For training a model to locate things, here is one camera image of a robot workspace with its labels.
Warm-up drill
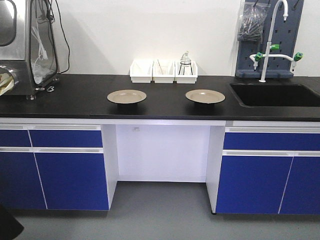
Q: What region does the beige round plate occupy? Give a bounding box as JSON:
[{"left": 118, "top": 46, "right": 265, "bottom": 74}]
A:
[
  {"left": 185, "top": 89, "right": 226, "bottom": 107},
  {"left": 106, "top": 89, "right": 147, "bottom": 107}
]

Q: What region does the right white plastic bin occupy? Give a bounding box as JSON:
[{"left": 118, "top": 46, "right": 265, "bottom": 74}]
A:
[{"left": 174, "top": 61, "right": 198, "bottom": 84}]

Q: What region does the white plastic bin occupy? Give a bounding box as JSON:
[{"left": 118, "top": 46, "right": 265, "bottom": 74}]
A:
[
  {"left": 129, "top": 59, "right": 154, "bottom": 83},
  {"left": 174, "top": 61, "right": 198, "bottom": 84},
  {"left": 152, "top": 59, "right": 175, "bottom": 84}
]

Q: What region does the middle white plastic bin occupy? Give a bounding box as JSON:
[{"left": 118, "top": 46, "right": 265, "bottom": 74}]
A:
[{"left": 152, "top": 59, "right": 175, "bottom": 84}]

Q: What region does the left white plastic bin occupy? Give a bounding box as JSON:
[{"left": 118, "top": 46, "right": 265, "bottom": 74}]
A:
[{"left": 129, "top": 59, "right": 154, "bottom": 83}]

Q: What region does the glass beaker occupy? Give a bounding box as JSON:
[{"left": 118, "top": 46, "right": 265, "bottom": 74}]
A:
[{"left": 161, "top": 62, "right": 170, "bottom": 75}]

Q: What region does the red glass stirring rod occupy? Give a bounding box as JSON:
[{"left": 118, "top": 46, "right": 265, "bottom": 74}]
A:
[{"left": 157, "top": 59, "right": 165, "bottom": 75}]

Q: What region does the glass alcohol lamp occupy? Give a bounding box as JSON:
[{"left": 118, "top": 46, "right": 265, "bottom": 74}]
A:
[{"left": 180, "top": 51, "right": 191, "bottom": 67}]

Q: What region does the black lab sink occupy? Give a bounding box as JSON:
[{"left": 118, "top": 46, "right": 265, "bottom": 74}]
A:
[{"left": 230, "top": 83, "right": 320, "bottom": 107}]

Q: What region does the right blue cabinet unit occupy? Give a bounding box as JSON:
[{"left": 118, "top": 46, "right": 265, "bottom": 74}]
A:
[{"left": 215, "top": 127, "right": 320, "bottom": 215}]

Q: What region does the blue cabinet unit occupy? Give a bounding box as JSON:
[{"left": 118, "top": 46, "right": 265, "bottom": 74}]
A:
[
  {"left": 215, "top": 127, "right": 320, "bottom": 215},
  {"left": 0, "top": 124, "right": 111, "bottom": 211}
]

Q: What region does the white gooseneck lab faucet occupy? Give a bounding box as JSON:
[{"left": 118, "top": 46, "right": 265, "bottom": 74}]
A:
[{"left": 249, "top": 0, "right": 304, "bottom": 83}]

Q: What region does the left blue cabinet unit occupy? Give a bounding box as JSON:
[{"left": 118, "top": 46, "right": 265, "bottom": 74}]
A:
[{"left": 0, "top": 124, "right": 111, "bottom": 211}]

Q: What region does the plastic bag of pegs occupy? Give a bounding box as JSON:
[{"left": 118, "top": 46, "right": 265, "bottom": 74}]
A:
[{"left": 237, "top": 0, "right": 271, "bottom": 42}]

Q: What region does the stainless steel glove box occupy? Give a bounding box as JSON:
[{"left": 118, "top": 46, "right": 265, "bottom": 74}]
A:
[{"left": 0, "top": 0, "right": 59, "bottom": 100}]

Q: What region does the blue pegboard drying rack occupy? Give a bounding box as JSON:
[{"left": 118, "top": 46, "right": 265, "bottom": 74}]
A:
[{"left": 235, "top": 0, "right": 304, "bottom": 79}]

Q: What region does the black wire tripod stand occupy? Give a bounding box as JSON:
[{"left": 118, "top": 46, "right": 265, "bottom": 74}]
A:
[{"left": 178, "top": 63, "right": 193, "bottom": 75}]

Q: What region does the black power cable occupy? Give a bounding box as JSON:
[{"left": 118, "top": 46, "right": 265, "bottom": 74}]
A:
[{"left": 54, "top": 0, "right": 71, "bottom": 74}]

